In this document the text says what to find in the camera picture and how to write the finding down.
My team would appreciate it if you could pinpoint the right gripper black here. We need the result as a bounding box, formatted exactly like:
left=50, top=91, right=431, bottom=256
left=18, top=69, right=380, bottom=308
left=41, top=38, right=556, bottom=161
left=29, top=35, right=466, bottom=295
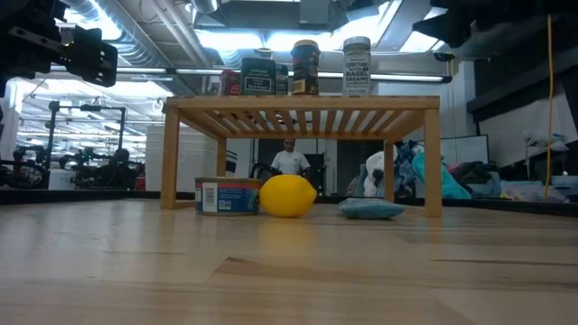
left=413, top=0, right=578, bottom=49

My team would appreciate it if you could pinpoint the yellow cable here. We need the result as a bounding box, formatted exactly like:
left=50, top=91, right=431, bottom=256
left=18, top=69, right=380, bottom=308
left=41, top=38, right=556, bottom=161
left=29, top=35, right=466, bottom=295
left=544, top=13, right=555, bottom=203

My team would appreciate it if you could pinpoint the black camera rig stand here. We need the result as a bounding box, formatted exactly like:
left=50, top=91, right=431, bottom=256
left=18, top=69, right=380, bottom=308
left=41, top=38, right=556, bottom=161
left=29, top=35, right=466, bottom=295
left=47, top=99, right=127, bottom=181

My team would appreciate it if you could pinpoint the person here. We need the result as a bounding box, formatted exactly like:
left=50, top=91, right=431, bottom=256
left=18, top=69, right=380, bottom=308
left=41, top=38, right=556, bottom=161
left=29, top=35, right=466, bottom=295
left=270, top=138, right=312, bottom=176

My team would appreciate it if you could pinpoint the chili onion jar yellow lid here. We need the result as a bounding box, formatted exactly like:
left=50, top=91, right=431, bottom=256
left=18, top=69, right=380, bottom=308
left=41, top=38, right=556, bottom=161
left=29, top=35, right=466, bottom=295
left=291, top=39, right=322, bottom=97

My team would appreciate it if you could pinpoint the yellow lemon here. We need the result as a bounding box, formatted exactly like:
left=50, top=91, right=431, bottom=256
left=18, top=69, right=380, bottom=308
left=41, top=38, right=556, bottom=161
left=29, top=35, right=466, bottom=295
left=258, top=174, right=318, bottom=218

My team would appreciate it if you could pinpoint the white storage bins stack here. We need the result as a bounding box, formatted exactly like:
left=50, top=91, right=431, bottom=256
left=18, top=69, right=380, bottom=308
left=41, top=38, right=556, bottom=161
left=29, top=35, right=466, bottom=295
left=144, top=125, right=223, bottom=193

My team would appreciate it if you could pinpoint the green black pepper tin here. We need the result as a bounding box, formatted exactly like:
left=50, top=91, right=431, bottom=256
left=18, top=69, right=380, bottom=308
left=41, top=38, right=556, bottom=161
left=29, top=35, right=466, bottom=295
left=239, top=57, right=277, bottom=97

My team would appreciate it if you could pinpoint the blue snack pouch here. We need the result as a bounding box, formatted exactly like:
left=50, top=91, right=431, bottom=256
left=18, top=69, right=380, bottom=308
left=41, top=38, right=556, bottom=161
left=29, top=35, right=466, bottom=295
left=338, top=197, right=406, bottom=221

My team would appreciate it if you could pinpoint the bagel seasoning jar white lid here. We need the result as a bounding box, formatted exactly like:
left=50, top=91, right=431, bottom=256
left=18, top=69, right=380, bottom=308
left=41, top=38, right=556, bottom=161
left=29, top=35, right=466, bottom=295
left=341, top=36, right=372, bottom=97

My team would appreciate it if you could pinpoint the red spice tin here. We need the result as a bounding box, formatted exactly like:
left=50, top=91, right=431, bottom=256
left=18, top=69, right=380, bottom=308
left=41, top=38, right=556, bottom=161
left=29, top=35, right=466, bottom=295
left=219, top=70, right=242, bottom=97

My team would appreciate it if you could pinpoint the white box appliance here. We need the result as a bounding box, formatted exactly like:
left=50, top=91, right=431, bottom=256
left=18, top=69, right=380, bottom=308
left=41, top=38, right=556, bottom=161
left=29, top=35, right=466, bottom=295
left=47, top=169, right=77, bottom=190

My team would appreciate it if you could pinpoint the pile of clothes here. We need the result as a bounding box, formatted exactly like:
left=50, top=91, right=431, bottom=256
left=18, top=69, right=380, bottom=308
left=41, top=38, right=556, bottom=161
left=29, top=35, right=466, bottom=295
left=347, top=139, right=502, bottom=200

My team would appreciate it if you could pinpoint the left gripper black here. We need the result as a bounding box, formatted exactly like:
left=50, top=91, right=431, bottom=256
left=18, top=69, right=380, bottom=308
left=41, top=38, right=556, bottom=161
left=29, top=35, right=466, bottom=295
left=0, top=20, right=118, bottom=98

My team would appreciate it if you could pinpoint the wooden slatted shelf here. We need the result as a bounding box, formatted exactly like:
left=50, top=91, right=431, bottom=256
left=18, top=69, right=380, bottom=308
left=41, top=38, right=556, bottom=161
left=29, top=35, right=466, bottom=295
left=161, top=94, right=443, bottom=218

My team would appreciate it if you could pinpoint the blue tuna can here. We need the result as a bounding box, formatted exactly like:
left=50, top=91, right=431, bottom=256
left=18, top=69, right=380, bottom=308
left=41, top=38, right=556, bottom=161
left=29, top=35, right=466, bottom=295
left=194, top=176, right=263, bottom=217

